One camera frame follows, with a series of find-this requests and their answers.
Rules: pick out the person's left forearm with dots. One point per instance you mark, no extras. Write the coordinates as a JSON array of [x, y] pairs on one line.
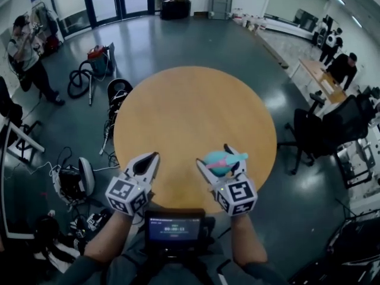
[[108, 239]]

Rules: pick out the cluster of white containers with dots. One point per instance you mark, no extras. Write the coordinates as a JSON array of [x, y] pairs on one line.
[[249, 21]]

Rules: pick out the person's right forearm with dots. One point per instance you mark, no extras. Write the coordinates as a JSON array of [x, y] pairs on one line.
[[248, 242]]

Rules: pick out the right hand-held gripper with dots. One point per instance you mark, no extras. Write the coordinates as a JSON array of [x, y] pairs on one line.
[[237, 196]]

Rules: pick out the grey folding cart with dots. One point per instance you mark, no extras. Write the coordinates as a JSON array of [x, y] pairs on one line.
[[221, 0]]

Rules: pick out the coat rack with clothes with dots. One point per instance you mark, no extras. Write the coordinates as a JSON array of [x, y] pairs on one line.
[[49, 31]]

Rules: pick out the green red vacuum cleaner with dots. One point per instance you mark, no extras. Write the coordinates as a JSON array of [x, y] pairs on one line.
[[99, 61]]

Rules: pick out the black chest-mounted screen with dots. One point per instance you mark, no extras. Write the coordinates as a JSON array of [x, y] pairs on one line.
[[173, 230]]

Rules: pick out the white oval pod shell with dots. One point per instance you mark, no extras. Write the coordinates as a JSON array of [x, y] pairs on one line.
[[87, 177]]

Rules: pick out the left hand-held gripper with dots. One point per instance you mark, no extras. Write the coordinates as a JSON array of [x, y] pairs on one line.
[[127, 196]]

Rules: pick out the wooden desk with white legs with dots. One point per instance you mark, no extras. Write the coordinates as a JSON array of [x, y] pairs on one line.
[[314, 73]]

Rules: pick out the black round pod shell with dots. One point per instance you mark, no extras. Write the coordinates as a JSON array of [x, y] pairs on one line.
[[118, 91]]

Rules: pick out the black mesh office chair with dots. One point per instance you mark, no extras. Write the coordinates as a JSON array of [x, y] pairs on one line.
[[341, 123]]

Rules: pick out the black bag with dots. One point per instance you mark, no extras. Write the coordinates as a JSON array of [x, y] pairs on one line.
[[175, 9]]

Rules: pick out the round wooden table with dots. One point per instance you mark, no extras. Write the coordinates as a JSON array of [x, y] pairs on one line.
[[190, 108]]

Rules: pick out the person's grey clothing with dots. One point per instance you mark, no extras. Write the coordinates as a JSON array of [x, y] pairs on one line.
[[178, 272]]

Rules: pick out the teal spray bottle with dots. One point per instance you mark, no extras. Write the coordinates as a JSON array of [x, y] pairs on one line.
[[216, 160]]

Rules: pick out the black frame rack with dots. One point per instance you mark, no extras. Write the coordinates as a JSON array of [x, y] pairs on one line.
[[360, 165]]

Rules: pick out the black white chair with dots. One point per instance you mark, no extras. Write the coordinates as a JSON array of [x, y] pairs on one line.
[[353, 248]]

